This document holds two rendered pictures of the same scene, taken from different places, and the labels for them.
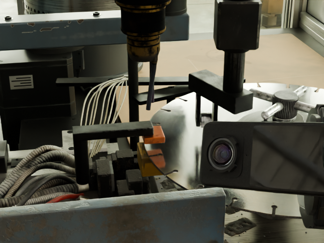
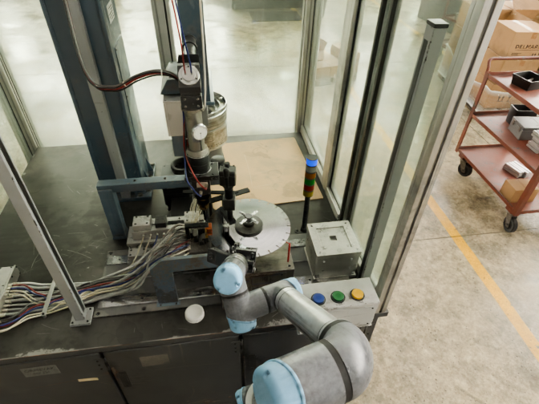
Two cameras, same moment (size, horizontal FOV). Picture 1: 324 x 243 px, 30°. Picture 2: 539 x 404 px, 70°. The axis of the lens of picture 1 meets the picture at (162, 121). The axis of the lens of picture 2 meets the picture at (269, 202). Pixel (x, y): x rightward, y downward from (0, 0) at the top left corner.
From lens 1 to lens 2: 89 cm
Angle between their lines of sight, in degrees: 14
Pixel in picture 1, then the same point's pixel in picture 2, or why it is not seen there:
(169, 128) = (215, 220)
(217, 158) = (209, 257)
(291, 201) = not seen: hidden behind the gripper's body
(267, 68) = (276, 162)
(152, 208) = (201, 258)
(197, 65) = (247, 159)
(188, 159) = (218, 234)
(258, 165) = (216, 260)
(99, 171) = (193, 234)
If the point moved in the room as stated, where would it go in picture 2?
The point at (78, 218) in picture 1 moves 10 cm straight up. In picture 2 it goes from (183, 260) to (179, 240)
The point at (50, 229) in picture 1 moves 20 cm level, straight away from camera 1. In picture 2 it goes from (176, 262) to (175, 223)
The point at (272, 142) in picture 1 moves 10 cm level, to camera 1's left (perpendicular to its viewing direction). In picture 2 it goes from (219, 256) to (187, 255)
